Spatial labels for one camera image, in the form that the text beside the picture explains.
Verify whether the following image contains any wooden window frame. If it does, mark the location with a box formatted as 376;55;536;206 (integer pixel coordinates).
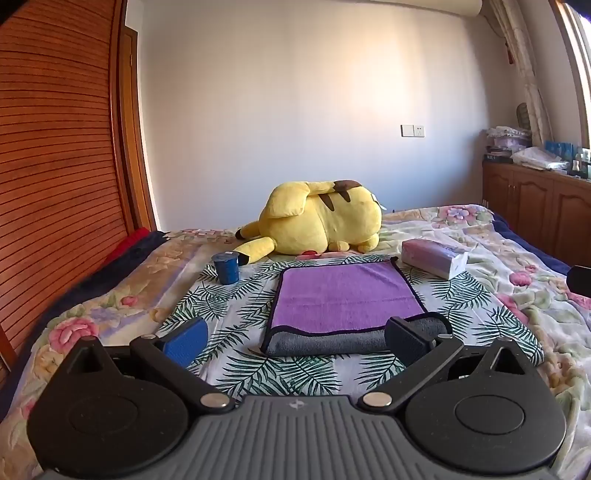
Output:
549;0;591;151

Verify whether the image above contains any blue cylindrical cup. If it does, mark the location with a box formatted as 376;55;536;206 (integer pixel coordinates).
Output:
212;252;240;285

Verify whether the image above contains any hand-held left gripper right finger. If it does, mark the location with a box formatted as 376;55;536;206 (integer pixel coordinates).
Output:
362;316;548;409

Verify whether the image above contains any yellow plush toy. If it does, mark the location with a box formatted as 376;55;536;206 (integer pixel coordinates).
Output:
235;179;384;265

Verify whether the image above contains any leaf print cloth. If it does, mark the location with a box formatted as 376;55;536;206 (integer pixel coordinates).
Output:
157;251;546;403

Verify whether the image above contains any white plastic bag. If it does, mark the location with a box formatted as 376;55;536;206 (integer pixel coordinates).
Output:
512;146;572;173

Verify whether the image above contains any wooden louvered wardrobe door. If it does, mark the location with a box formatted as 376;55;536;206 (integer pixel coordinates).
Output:
0;0;160;384

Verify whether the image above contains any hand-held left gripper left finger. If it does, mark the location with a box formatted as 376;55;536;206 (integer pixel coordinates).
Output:
50;316;235;411

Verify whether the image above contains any red cloth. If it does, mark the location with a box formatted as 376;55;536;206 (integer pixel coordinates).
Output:
102;227;152;267

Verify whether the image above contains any wooden cabinet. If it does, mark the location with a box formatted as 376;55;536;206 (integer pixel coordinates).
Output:
481;159;591;269

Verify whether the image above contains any stack of folded cloths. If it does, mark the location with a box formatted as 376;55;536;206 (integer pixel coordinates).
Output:
484;124;533;163

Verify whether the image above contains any purple and grey towel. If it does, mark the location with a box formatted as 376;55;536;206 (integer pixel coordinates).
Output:
260;257;454;357

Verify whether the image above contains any cream curtain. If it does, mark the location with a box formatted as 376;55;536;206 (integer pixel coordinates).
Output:
488;0;555;145

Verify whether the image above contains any white and pink tissue pack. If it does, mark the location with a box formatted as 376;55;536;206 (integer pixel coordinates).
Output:
401;239;469;281

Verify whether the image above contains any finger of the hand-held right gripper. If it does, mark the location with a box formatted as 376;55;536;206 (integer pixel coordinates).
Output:
566;265;591;299

